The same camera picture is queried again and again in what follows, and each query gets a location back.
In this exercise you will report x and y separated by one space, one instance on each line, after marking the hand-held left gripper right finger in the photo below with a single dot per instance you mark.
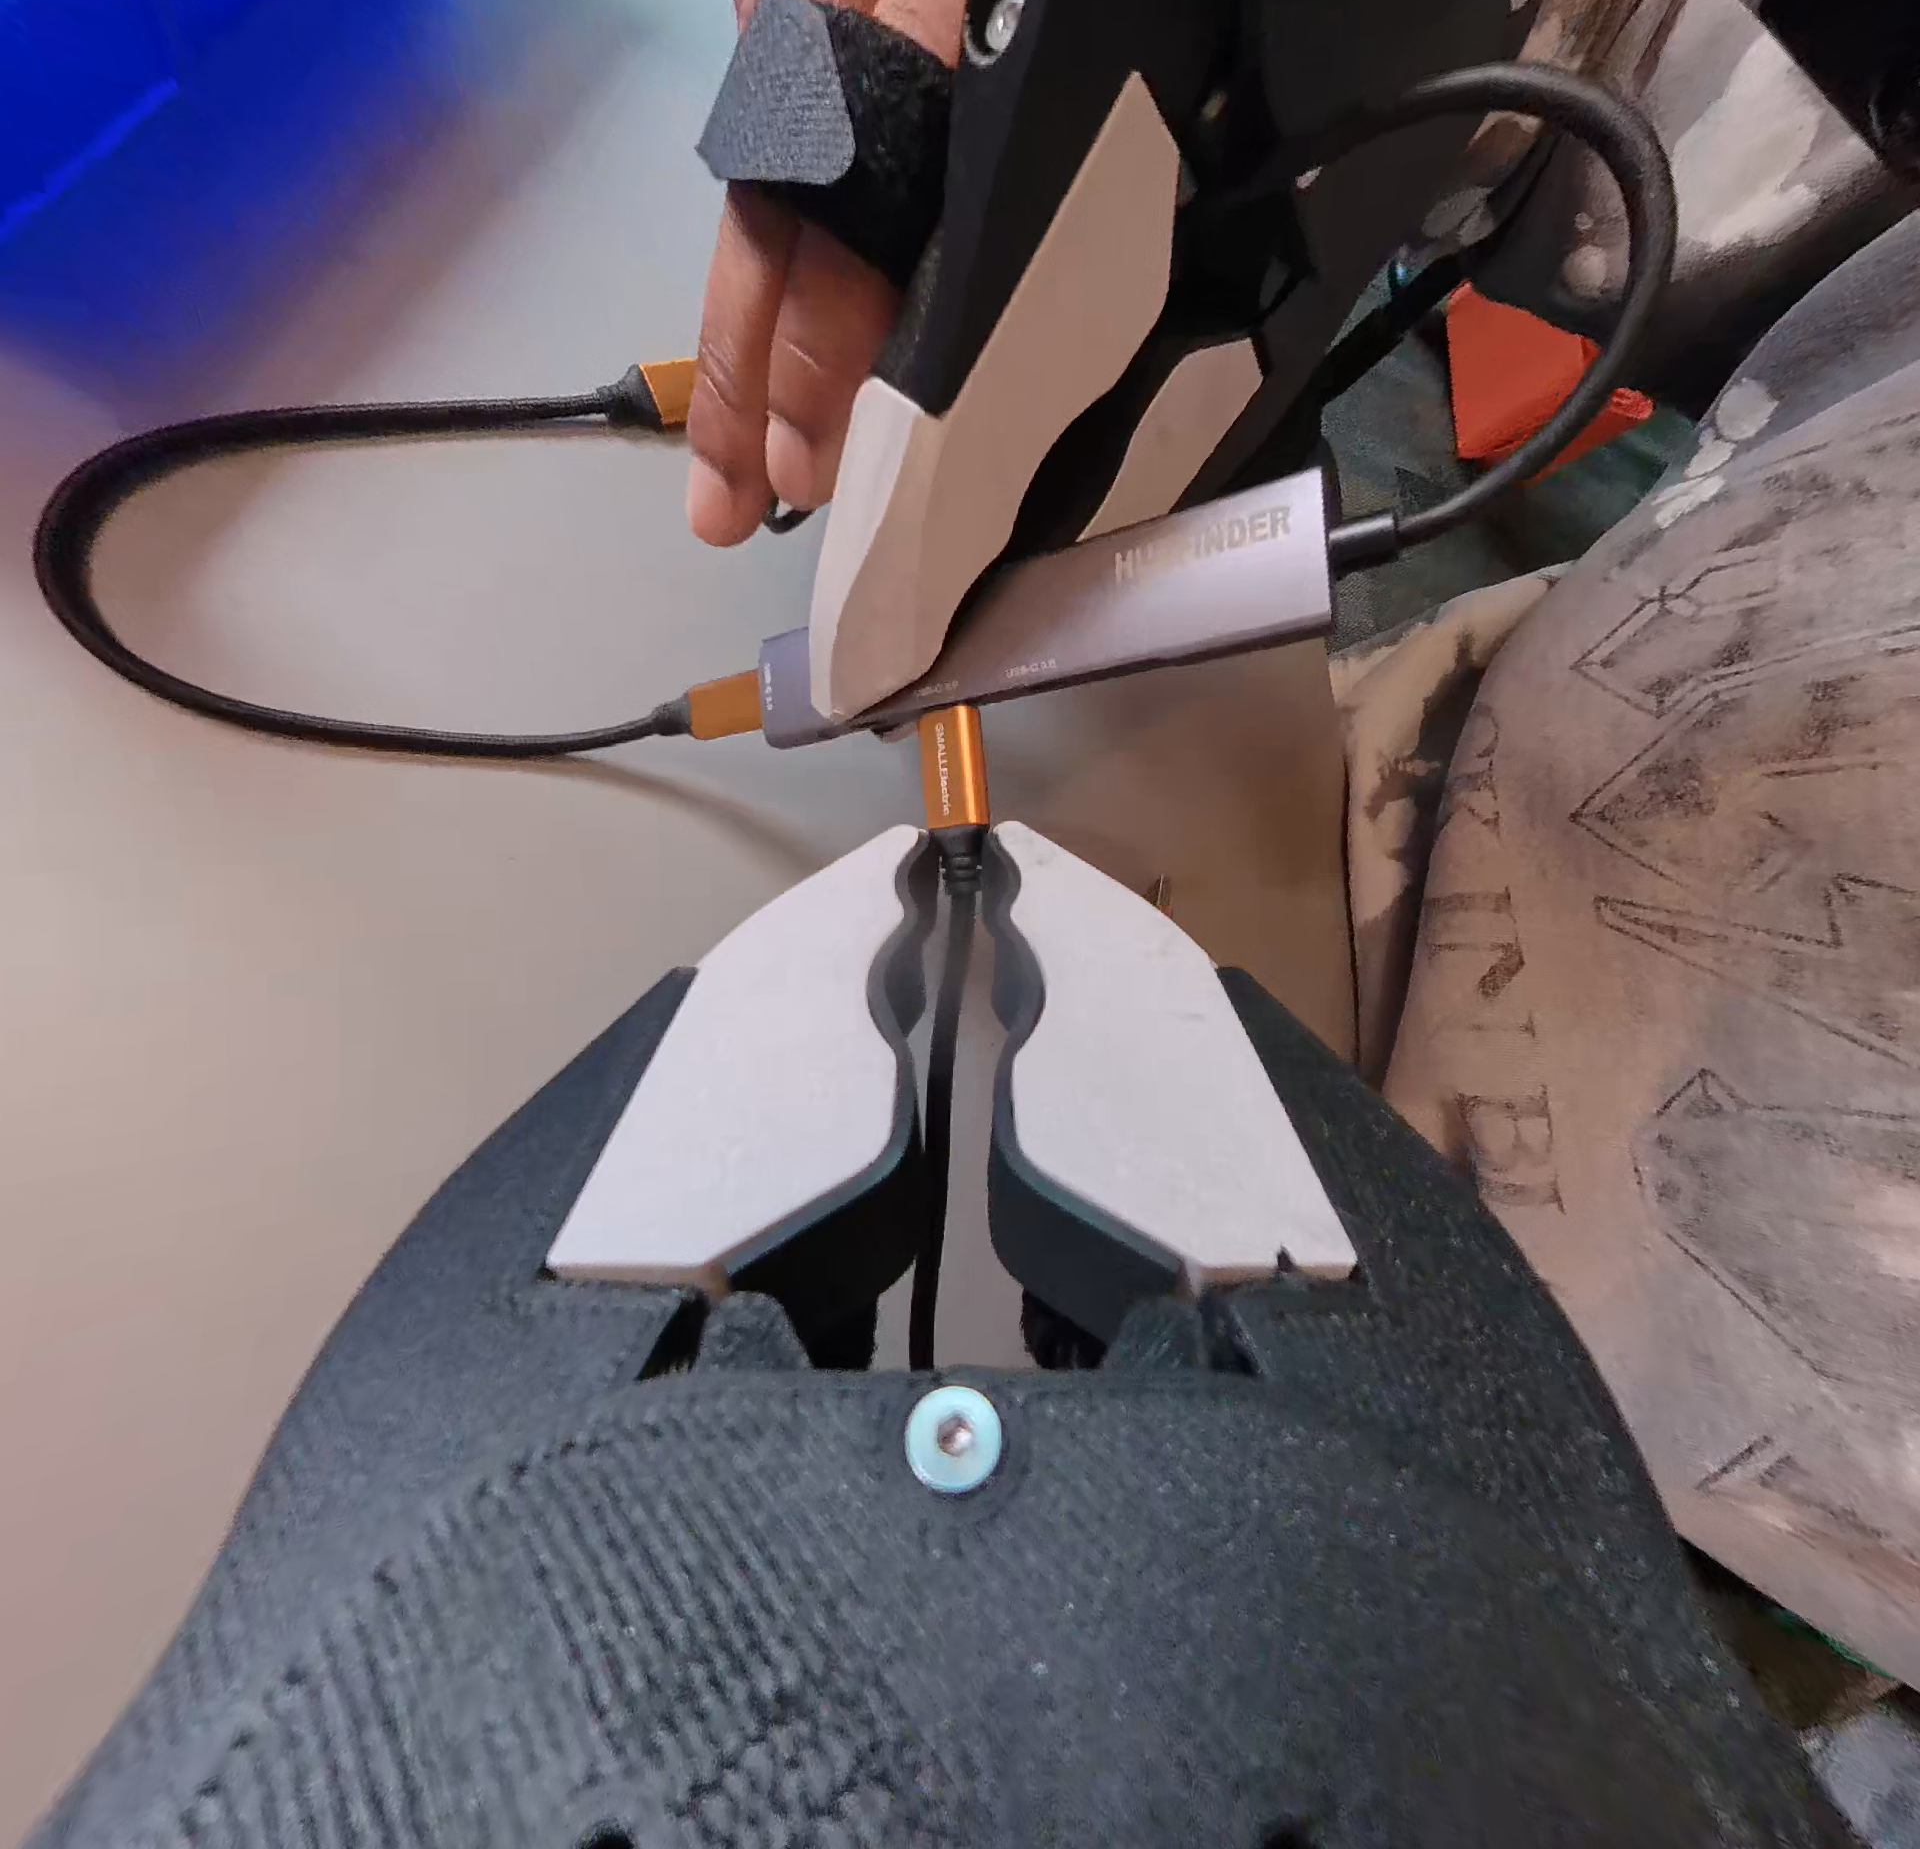
1183 1097

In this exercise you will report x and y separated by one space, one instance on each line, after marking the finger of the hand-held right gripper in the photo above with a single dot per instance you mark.
1192 423
958 499

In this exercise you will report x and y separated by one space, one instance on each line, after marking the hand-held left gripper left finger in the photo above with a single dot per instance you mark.
719 1097

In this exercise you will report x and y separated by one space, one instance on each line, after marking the grey usb hub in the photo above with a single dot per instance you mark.
1199 590

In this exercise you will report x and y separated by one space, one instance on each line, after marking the blue plastic bin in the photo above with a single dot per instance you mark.
151 109

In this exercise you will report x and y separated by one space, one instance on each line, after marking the person's right hand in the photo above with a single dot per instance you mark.
765 365

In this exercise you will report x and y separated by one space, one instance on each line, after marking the orange red plastic piece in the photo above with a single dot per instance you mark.
1529 380

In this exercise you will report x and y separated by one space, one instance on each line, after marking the person's grey printed clothing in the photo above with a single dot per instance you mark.
1725 829

